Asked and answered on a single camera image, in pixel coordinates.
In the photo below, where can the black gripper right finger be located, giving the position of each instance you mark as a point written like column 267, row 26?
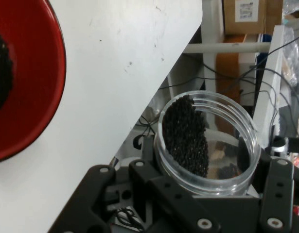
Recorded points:
column 276, row 194

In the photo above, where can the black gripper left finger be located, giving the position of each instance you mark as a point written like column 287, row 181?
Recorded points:
column 95, row 194

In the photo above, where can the tall clear jar black seeds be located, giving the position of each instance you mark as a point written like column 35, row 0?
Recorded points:
column 183, row 136

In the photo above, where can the black clamp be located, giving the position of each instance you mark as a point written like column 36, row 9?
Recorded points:
column 295, row 144

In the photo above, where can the white panel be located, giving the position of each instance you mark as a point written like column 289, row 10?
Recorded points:
column 268, row 85

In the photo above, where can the brown board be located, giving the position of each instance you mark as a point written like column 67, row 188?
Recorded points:
column 227, row 72

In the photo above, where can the red bowl black rim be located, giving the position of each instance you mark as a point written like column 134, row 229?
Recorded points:
column 30, row 72

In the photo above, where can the white beam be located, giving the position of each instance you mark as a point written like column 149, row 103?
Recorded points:
column 210, row 68

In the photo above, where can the clear plastic bag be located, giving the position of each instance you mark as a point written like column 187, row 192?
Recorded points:
column 295, row 48

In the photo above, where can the black seeds pile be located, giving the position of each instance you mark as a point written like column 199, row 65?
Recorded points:
column 1, row 72

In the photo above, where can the white round pole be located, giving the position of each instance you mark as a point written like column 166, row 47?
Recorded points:
column 224, row 47

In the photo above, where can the cardboard box white label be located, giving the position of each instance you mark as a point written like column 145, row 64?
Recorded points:
column 249, row 14

